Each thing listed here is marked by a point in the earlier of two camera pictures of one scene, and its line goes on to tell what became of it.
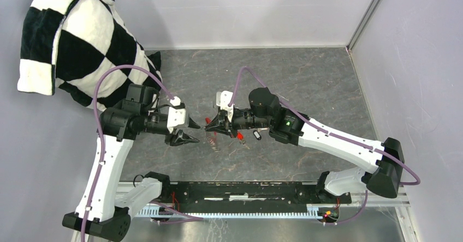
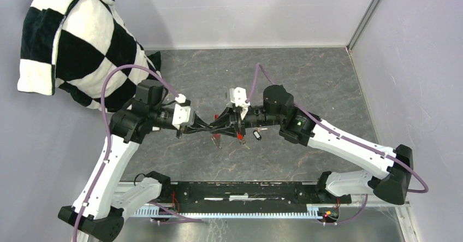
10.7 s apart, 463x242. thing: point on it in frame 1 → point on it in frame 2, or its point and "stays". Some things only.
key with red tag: [240, 136] stays
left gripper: [180, 138] → [198, 125]
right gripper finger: [219, 129] stays
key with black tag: [256, 133] stays
